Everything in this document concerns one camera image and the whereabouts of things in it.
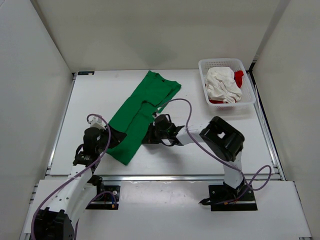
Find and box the green t shirt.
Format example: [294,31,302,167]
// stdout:
[107,71,182,165]

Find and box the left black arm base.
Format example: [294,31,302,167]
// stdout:
[86,175,121,210]

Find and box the red t shirt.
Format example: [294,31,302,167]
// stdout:
[208,70,245,104]

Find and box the white t shirt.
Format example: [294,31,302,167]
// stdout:
[204,66,243,105]

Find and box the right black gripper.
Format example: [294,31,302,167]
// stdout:
[143,122,170,144]

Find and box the dark label sticker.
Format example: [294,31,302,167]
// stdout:
[77,71,95,76]

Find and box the white plastic basket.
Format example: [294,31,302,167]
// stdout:
[198,58,256,109]

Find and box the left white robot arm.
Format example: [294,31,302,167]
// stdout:
[30,114,127,240]

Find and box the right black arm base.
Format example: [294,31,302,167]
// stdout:
[199,185,258,212]

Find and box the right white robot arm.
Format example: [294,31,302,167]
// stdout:
[142,113,245,200]

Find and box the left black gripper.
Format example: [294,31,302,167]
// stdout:
[95,123,127,154]

